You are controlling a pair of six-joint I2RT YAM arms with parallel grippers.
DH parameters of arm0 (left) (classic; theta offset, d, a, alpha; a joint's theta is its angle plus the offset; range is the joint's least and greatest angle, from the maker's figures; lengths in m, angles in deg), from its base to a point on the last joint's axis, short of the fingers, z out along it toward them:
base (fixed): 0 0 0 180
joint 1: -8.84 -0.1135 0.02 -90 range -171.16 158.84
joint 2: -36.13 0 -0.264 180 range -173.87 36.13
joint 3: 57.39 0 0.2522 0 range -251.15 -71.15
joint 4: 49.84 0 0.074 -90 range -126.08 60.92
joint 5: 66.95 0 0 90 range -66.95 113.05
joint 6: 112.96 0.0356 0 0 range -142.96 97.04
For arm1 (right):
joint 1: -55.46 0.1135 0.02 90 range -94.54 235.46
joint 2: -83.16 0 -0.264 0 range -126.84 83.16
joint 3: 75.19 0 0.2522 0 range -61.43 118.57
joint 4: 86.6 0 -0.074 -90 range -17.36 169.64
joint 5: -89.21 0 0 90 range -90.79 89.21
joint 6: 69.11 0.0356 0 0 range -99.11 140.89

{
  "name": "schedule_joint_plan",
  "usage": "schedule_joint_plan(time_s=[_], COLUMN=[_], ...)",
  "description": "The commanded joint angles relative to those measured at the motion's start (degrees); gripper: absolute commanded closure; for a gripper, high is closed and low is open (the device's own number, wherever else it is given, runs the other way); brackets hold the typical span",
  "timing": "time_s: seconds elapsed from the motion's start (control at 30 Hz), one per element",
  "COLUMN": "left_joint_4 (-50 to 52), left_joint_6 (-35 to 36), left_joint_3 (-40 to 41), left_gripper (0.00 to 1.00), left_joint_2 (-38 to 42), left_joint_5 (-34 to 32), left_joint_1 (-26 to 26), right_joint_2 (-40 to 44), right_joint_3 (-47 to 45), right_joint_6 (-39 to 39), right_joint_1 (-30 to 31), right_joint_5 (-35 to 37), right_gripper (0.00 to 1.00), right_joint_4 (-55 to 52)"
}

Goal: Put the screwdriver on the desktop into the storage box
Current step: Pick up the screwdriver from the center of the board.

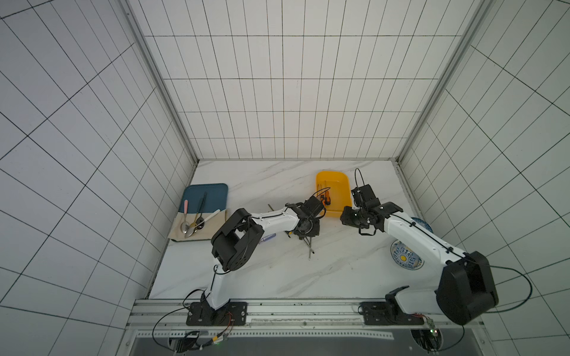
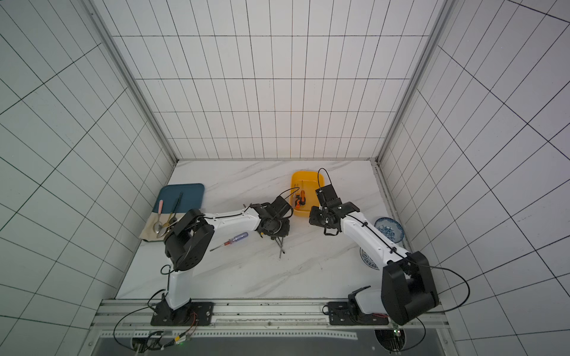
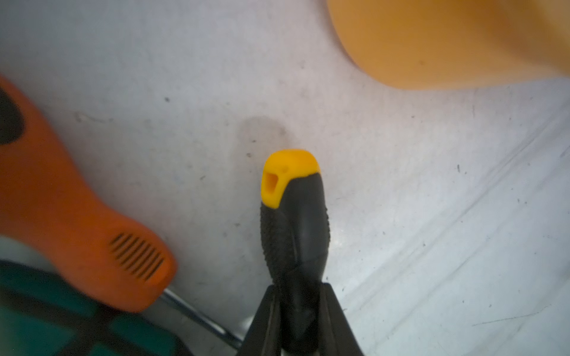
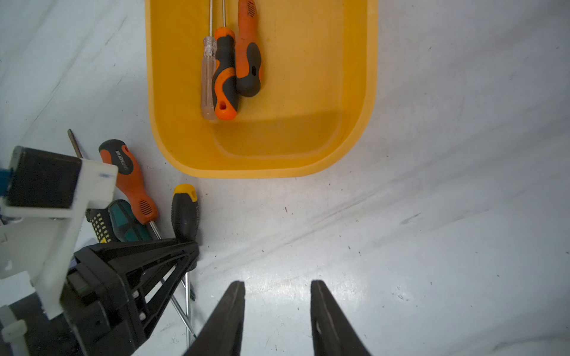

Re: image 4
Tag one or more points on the slim black yellow-cap screwdriver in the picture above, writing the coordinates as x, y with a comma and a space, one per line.
185, 220

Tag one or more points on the large orange black screwdriver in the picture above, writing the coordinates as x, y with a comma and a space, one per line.
131, 182

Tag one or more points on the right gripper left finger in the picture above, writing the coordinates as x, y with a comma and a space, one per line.
223, 331

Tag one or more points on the black yellow dotted screwdriver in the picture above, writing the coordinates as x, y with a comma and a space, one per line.
98, 218

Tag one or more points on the short orange black screwdriver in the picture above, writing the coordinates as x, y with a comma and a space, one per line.
224, 81

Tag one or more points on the small orange black screwdriver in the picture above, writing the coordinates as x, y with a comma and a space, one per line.
248, 59

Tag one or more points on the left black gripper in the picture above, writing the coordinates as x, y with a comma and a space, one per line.
107, 318

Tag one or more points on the green black screwdriver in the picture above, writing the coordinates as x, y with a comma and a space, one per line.
125, 225

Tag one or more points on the yellow plastic storage box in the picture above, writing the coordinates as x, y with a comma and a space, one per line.
319, 76

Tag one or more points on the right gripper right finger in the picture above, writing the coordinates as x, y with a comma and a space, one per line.
332, 332

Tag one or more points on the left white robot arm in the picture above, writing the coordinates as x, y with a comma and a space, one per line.
26, 330

